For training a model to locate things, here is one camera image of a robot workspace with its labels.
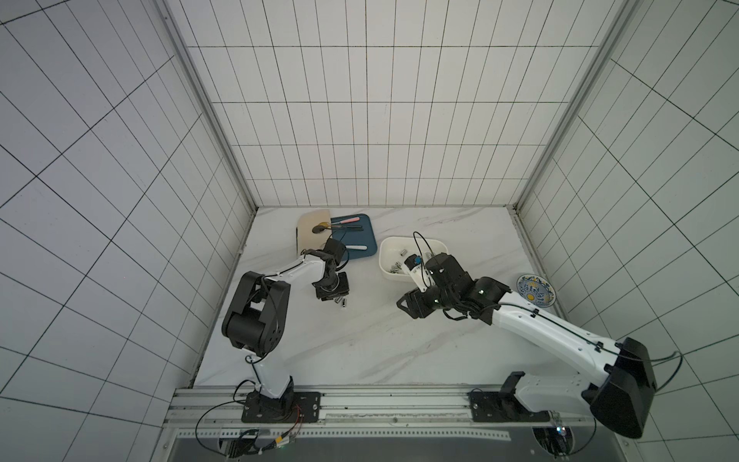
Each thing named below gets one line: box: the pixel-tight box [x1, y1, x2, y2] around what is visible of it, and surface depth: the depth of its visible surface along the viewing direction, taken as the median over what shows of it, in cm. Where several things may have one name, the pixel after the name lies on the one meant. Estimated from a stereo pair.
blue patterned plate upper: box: [516, 273, 558, 308], surface depth 95 cm
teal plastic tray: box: [330, 213, 378, 260], surface depth 114 cm
